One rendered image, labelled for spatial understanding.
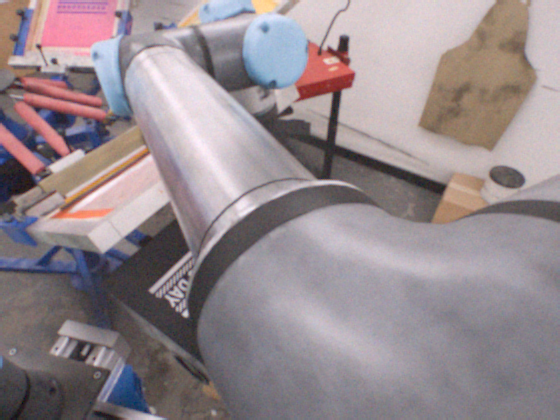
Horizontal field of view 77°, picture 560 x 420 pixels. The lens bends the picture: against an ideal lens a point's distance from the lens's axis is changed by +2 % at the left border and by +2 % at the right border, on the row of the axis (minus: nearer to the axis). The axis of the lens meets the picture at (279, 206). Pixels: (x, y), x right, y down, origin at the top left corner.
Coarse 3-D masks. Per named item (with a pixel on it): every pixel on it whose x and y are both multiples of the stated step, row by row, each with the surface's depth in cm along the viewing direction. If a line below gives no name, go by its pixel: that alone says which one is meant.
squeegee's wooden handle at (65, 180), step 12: (132, 132) 118; (108, 144) 113; (120, 144) 115; (132, 144) 118; (144, 144) 121; (84, 156) 108; (96, 156) 110; (108, 156) 112; (120, 156) 115; (72, 168) 105; (84, 168) 107; (96, 168) 110; (48, 180) 101; (60, 180) 103; (72, 180) 105; (84, 180) 107; (60, 192) 103
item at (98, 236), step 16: (288, 96) 85; (144, 192) 60; (160, 192) 61; (128, 208) 57; (144, 208) 59; (32, 224) 88; (48, 224) 77; (64, 224) 68; (80, 224) 61; (96, 224) 56; (112, 224) 56; (128, 224) 57; (48, 240) 77; (64, 240) 66; (80, 240) 58; (96, 240) 54; (112, 240) 56
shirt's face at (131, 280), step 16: (176, 224) 135; (160, 240) 129; (176, 240) 129; (144, 256) 124; (160, 256) 124; (176, 256) 124; (112, 272) 120; (128, 272) 120; (144, 272) 120; (160, 272) 120; (112, 288) 116; (128, 288) 116; (144, 288) 116; (144, 304) 112; (160, 304) 112; (160, 320) 108; (176, 320) 108; (176, 336) 104; (192, 336) 104; (192, 352) 101
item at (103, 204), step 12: (132, 180) 96; (144, 180) 88; (108, 192) 98; (120, 192) 89; (132, 192) 82; (72, 204) 109; (96, 204) 91; (108, 204) 83; (120, 204) 77; (60, 216) 101; (72, 216) 92; (84, 216) 85; (96, 216) 78
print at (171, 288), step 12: (180, 264) 122; (192, 264) 122; (168, 276) 119; (180, 276) 119; (156, 288) 116; (168, 288) 116; (180, 288) 116; (168, 300) 113; (180, 300) 113; (180, 312) 110
